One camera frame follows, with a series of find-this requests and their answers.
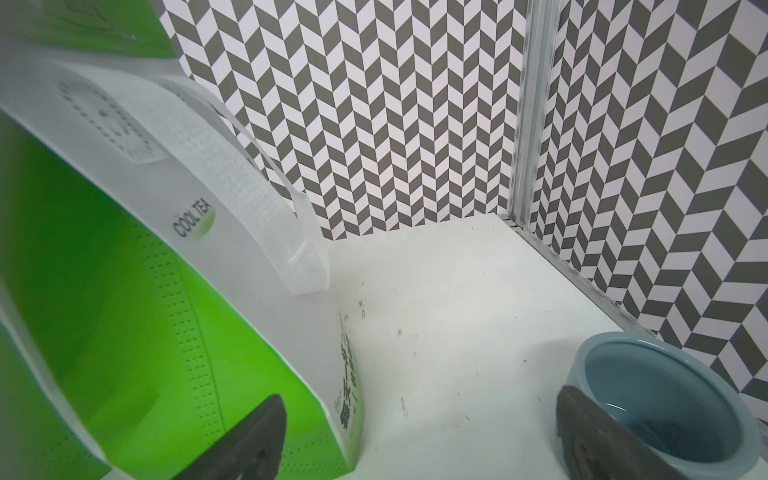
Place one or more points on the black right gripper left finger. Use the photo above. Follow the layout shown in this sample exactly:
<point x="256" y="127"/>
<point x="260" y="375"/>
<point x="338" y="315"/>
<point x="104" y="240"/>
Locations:
<point x="252" y="449"/>

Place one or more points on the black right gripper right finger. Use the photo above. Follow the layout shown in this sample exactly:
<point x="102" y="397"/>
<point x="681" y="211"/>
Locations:
<point x="595" y="446"/>

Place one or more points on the blue-grey ceramic cup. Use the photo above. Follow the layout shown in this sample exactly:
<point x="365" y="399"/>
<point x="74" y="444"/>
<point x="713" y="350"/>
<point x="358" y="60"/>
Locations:
<point x="678" y="407"/>

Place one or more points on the green white tea bag right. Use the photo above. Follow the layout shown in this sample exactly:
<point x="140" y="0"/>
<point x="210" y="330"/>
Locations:
<point x="156" y="287"/>

